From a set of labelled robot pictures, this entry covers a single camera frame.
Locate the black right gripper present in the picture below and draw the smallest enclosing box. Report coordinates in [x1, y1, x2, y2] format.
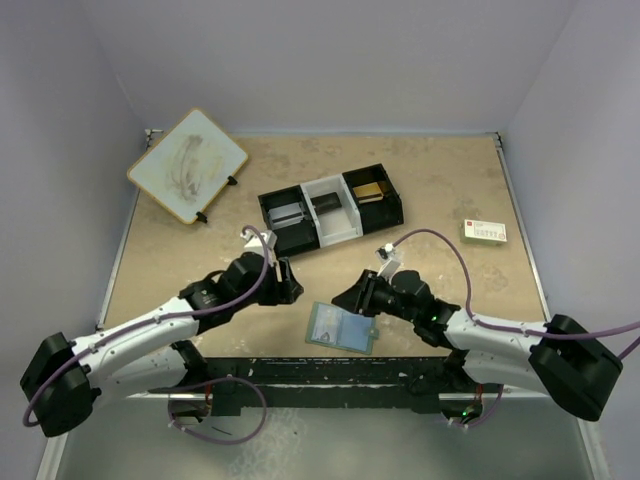
[332, 269, 418, 324]

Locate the green leather card holder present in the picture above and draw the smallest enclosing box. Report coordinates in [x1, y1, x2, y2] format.
[305, 302, 379, 355]

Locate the silver VIP card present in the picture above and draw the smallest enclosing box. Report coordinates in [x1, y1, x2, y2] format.
[268, 202, 305, 230]
[310, 304, 341, 345]

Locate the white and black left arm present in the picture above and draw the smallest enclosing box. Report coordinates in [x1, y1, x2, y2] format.
[20, 253, 304, 437]

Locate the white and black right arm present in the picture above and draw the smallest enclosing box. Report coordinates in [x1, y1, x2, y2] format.
[331, 270, 623, 421]

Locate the black card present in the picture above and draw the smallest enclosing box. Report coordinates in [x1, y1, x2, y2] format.
[311, 192, 342, 216]

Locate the gold card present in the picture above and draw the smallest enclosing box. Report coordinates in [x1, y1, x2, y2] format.
[352, 182, 389, 205]

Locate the white card box red logo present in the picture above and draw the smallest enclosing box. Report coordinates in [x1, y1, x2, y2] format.
[460, 219, 508, 246]

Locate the black bin left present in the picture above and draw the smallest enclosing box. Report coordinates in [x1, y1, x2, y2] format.
[258, 185, 320, 257]

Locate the black bin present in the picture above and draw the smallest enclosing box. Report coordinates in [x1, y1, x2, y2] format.
[342, 164, 404, 235]
[258, 185, 320, 257]

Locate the white middle bin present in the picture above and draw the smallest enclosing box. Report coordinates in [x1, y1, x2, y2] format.
[300, 174, 363, 248]

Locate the black bin right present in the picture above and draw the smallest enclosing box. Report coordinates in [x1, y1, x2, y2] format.
[342, 164, 404, 235]

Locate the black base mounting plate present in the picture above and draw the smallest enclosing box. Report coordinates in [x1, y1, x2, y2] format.
[147, 355, 504, 419]

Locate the yellow rimmed whiteboard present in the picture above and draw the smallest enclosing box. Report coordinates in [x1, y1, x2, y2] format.
[127, 107, 249, 225]

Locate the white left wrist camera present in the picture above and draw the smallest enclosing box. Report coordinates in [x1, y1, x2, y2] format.
[241, 228, 277, 254]

